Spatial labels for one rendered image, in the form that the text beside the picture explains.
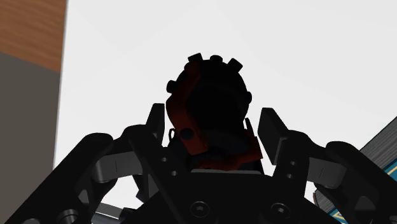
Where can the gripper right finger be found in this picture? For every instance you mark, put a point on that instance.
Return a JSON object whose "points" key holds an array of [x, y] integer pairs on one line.
{"points": [[350, 173]]}

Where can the black and red round object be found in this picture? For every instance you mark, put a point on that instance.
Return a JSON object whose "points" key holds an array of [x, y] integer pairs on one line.
{"points": [[214, 105]]}

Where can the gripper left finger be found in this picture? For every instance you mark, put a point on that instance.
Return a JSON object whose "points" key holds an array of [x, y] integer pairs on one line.
{"points": [[71, 173]]}

